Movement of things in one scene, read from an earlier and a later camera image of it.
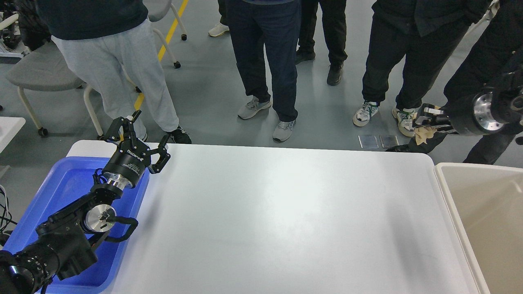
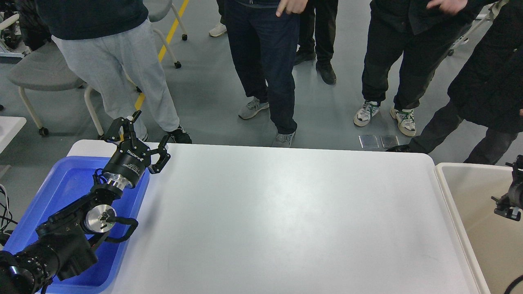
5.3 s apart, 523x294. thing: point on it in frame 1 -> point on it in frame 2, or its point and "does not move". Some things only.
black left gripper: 130,160 does not move
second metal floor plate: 368,141 does not move
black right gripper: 471,115 -> 515,197
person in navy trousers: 255,25 does not move
